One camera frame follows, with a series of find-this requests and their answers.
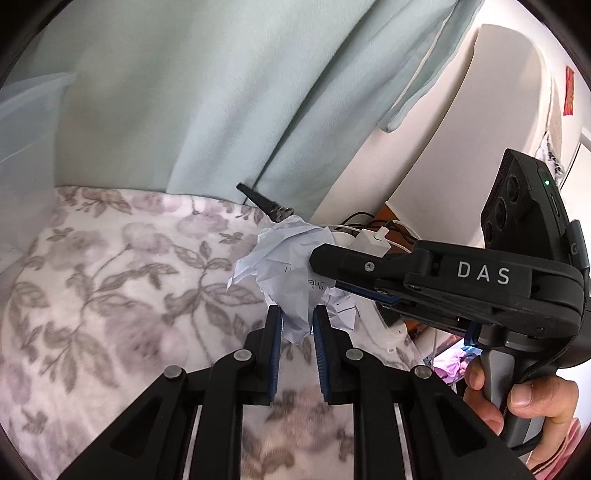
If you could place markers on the pale green curtain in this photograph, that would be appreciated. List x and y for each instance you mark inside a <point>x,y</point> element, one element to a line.
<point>194,97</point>

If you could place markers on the white paper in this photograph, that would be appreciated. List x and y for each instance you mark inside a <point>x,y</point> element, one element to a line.
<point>280,265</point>

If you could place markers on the clear plastic storage bin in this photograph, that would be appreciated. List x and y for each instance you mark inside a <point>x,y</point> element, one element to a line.
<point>30,114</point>

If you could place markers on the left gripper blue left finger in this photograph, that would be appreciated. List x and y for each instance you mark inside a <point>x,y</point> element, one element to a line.
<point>246,377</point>

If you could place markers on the floral table cloth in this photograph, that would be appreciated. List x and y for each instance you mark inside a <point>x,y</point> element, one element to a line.
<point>120,284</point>

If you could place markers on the person's right hand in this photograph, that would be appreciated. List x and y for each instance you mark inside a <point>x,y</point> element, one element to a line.
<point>550,397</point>

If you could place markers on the white power adapter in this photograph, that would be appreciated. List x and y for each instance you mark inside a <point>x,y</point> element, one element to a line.
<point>370,242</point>

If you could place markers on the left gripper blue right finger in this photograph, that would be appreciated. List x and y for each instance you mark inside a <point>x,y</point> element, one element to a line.
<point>351,376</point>

